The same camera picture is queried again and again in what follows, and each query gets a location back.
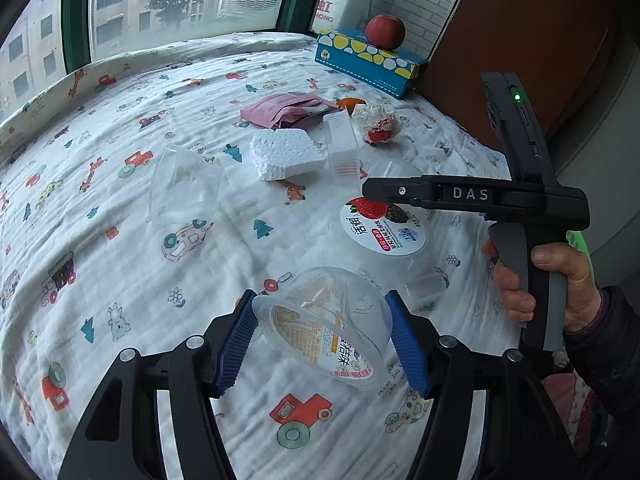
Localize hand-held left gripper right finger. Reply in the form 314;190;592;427
385;290;586;480

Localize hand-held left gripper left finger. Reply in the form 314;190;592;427
57;290;258;480

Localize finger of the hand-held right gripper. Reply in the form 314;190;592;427
362;175;501;209

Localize clear plastic cup strawberry label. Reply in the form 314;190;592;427
340;159;437;283

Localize clear plastic cup yellow label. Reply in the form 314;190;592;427
252;266;393;392

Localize pink snack packet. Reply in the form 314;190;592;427
241;92;341;129

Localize person's right forearm dark sleeve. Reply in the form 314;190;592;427
562;285;640;423

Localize person's right hand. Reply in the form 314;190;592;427
482;240;603;334

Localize small clear plastic piece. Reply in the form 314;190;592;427
405;272;449;297

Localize crumpled white paper wrapper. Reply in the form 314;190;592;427
352;103;404;145

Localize clear ribbed plastic box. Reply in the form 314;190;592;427
322;111;362;180

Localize brown wooden cabinet panel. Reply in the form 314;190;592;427
417;0;623;147

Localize white printed blanket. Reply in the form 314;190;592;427
0;30;533;480

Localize white foam block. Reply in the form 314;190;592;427
250;129;328;182

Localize blue dotted tissue box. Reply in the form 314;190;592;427
314;28;429;100

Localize red apple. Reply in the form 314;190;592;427
365;14;407;52

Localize clear plastic cup plain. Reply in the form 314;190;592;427
147;145;224;227

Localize pink cloth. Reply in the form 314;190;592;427
542;374;601;442

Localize apartment building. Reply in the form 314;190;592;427
0;0;236;122

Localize green window frame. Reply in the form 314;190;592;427
62;0;476;75

